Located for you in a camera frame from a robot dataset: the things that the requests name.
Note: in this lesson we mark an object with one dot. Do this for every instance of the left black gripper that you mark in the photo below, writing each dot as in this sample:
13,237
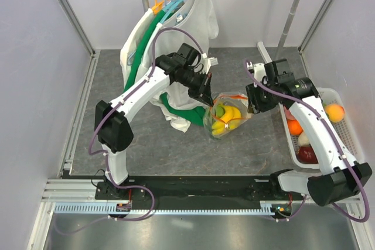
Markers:
203,93

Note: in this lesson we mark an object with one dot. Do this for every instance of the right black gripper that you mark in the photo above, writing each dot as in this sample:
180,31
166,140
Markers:
255,105

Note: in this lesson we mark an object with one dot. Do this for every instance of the green cabbage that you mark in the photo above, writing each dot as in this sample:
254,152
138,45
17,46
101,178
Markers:
219,111

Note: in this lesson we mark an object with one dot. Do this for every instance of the clear zip top bag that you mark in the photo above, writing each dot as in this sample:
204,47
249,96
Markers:
235,99

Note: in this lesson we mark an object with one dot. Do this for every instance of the green onion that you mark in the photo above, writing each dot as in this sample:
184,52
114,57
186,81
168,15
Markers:
208,120

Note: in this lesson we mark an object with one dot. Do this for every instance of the yellow banana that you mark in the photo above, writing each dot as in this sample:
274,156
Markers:
231,120

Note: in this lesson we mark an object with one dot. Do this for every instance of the pink peach with leaf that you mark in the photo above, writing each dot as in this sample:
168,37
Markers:
288,114

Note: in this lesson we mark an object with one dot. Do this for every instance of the white radish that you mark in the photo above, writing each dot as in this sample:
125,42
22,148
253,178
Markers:
303,140

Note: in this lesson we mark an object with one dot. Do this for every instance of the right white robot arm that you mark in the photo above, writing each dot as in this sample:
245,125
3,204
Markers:
340,175

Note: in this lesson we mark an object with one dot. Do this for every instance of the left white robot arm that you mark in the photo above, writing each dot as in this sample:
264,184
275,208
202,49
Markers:
112,119

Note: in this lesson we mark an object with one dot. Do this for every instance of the green t-shirt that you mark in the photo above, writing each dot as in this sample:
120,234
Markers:
178,117

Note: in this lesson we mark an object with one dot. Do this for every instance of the orange fruit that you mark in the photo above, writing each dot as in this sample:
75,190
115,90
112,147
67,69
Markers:
294,127

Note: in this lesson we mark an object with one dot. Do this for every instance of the front white t-shirt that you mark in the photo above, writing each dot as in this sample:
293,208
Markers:
197,18

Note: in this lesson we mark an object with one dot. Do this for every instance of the white t-shirt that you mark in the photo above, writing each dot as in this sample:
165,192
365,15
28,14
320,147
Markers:
130,46
197,18

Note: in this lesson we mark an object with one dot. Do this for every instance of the back white t-shirt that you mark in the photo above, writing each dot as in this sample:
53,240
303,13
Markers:
130,46

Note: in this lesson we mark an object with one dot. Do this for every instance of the teal hanger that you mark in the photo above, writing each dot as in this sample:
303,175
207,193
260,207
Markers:
169,9

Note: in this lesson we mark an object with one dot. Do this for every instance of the white plastic basket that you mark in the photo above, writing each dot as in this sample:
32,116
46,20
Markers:
343,129

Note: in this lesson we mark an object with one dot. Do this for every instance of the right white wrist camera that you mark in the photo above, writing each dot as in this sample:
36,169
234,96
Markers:
257,71

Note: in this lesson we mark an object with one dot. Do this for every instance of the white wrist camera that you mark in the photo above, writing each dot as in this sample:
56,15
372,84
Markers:
207,63
257,71

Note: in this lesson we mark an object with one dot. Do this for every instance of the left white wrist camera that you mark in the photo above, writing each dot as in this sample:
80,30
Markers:
207,63

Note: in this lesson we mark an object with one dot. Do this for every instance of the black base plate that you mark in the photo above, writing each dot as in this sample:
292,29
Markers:
196,192

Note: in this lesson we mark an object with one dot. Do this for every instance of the grey cable duct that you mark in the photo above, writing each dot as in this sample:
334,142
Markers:
116,209

